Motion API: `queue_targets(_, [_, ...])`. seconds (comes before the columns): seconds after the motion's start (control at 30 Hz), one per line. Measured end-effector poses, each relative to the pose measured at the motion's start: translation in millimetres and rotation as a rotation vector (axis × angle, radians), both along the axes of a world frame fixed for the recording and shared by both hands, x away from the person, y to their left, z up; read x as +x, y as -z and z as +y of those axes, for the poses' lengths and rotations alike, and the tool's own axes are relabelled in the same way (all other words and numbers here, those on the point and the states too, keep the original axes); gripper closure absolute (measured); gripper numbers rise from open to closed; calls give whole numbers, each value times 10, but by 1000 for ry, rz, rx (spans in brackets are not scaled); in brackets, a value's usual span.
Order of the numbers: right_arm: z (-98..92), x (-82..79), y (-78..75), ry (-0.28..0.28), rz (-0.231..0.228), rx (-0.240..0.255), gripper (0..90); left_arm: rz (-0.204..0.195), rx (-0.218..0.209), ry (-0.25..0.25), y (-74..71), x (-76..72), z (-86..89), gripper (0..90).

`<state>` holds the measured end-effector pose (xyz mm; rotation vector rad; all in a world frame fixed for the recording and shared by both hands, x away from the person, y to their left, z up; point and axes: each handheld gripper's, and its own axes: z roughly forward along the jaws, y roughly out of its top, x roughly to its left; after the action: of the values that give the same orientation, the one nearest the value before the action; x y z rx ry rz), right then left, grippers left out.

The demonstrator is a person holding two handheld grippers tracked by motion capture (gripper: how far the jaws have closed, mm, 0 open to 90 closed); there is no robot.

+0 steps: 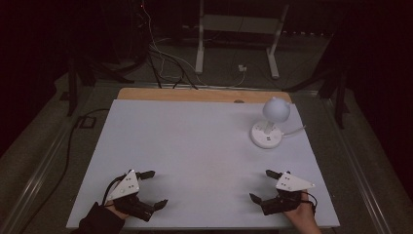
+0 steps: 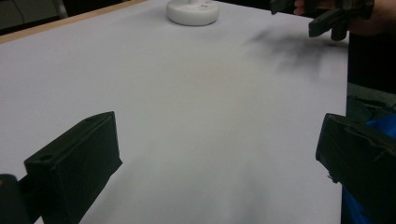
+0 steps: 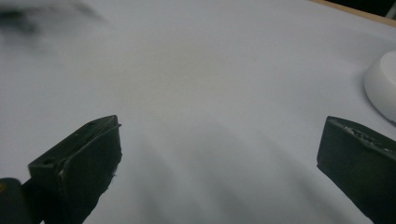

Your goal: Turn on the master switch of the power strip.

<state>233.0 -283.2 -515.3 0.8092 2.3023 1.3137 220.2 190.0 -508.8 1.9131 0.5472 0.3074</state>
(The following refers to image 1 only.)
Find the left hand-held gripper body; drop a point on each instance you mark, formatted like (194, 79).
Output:
(127, 187)

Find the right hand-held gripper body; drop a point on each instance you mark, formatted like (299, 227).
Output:
(285, 195)

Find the person's right hand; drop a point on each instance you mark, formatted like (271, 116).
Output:
(302, 214)

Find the person's left hand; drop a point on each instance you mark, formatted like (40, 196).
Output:
(114, 211)

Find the white globe desk lamp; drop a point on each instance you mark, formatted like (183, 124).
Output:
(268, 130)

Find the white table mat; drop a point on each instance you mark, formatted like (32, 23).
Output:
(195, 152)

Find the black stand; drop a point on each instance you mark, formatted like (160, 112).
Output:
(339, 97)
(73, 87)

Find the white plug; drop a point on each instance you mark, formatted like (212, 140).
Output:
(242, 68)

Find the white metal stand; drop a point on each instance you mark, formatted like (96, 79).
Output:
(200, 48)

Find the metal floor rail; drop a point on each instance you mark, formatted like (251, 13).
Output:
(35, 182)
(352, 162)

